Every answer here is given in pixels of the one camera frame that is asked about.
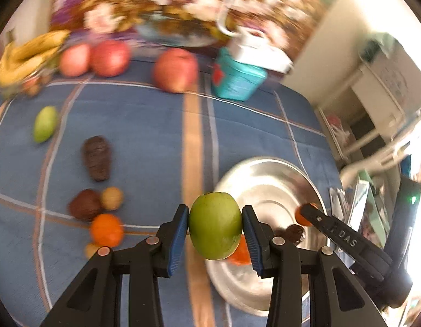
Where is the small orange tangerine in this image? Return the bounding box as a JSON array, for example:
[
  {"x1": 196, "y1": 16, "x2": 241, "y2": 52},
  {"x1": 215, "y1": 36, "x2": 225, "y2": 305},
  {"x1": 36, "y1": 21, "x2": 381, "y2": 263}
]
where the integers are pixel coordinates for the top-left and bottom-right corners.
[{"x1": 295, "y1": 202, "x2": 320, "y2": 227}]

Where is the dark brown avocado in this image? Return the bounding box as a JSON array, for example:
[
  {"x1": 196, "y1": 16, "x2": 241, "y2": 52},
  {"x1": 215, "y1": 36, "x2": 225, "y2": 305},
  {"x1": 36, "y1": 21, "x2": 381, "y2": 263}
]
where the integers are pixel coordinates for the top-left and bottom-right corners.
[{"x1": 81, "y1": 135, "x2": 112, "y2": 182}]

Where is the floral blanket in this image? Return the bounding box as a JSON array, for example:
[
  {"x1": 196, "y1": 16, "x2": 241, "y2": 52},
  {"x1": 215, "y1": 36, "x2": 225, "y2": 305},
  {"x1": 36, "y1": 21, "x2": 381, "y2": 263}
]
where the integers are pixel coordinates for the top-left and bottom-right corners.
[{"x1": 49, "y1": 0, "x2": 344, "y2": 75}]

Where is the small tan potato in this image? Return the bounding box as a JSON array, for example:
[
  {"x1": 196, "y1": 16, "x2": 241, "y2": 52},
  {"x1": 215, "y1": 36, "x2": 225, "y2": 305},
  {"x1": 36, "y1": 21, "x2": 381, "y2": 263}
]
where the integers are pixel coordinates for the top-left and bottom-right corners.
[{"x1": 101, "y1": 187, "x2": 124, "y2": 211}]

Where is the red apple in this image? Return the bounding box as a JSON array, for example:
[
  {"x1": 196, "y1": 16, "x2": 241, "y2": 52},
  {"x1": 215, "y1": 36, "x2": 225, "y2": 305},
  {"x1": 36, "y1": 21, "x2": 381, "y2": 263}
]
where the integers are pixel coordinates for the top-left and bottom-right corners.
[
  {"x1": 59, "y1": 43, "x2": 92, "y2": 77},
  {"x1": 153, "y1": 48, "x2": 199, "y2": 93},
  {"x1": 90, "y1": 40, "x2": 132, "y2": 77}
]

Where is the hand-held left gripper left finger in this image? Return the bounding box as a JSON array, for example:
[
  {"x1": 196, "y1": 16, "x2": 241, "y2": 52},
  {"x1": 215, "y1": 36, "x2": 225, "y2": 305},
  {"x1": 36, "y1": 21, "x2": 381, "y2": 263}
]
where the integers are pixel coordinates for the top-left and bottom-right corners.
[{"x1": 40, "y1": 204, "x2": 190, "y2": 327}]

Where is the small tan fruit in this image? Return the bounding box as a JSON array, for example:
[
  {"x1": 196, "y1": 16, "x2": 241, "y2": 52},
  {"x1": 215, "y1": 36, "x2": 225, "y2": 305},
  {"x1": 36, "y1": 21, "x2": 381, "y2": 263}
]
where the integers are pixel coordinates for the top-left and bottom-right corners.
[{"x1": 84, "y1": 243, "x2": 102, "y2": 259}]

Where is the bunch of yellow bananas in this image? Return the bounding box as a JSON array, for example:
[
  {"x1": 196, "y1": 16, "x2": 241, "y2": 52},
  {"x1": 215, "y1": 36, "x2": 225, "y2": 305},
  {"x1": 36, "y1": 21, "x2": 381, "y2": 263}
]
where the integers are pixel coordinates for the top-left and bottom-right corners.
[{"x1": 0, "y1": 29, "x2": 71, "y2": 88}]

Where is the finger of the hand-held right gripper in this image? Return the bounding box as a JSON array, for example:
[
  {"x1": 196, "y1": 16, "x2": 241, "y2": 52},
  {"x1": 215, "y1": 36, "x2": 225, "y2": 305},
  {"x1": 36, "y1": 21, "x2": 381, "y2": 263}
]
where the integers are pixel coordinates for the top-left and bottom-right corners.
[{"x1": 300, "y1": 204, "x2": 394, "y2": 282}]

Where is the teal box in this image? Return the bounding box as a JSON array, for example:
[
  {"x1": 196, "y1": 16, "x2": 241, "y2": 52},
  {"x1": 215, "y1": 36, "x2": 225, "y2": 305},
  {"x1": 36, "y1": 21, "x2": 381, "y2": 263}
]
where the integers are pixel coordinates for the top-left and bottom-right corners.
[{"x1": 211, "y1": 47, "x2": 267, "y2": 102}]

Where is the white cabinet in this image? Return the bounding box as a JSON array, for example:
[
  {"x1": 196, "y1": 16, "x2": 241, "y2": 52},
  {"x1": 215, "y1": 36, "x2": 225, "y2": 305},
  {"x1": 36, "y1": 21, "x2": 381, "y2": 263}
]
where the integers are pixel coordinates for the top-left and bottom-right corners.
[{"x1": 316, "y1": 32, "x2": 421, "y2": 171}]

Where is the glass bowl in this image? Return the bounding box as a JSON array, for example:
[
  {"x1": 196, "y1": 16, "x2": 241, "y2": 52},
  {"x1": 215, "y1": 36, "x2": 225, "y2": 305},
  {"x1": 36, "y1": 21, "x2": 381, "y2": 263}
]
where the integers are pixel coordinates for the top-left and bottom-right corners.
[{"x1": 135, "y1": 13, "x2": 218, "y2": 47}]

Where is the green apple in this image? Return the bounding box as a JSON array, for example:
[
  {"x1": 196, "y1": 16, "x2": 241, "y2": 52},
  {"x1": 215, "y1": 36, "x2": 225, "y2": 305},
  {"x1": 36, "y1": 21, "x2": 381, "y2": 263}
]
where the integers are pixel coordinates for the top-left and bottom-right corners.
[{"x1": 188, "y1": 192, "x2": 243, "y2": 260}]

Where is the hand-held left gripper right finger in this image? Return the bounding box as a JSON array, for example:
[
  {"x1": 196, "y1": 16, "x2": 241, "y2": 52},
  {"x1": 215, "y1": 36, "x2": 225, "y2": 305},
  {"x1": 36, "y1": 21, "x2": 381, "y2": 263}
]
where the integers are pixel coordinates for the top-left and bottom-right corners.
[{"x1": 242, "y1": 205, "x2": 388, "y2": 327}]

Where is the metal bowl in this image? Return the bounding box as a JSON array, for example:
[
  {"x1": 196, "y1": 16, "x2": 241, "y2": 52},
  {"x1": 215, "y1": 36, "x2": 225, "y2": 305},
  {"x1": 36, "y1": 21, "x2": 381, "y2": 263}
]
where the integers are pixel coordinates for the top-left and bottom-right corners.
[{"x1": 205, "y1": 157, "x2": 329, "y2": 317}]

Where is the blue checked cloth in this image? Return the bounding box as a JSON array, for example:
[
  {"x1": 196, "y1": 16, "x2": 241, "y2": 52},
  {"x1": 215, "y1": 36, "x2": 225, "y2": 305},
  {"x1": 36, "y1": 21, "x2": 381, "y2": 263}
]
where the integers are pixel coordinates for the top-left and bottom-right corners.
[{"x1": 0, "y1": 53, "x2": 344, "y2": 327}]

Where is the dark brown round fruit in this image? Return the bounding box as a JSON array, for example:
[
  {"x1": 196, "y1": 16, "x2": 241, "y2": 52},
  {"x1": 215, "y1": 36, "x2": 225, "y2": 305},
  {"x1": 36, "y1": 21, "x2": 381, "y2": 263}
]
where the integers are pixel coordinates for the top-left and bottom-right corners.
[{"x1": 282, "y1": 225, "x2": 305, "y2": 245}]

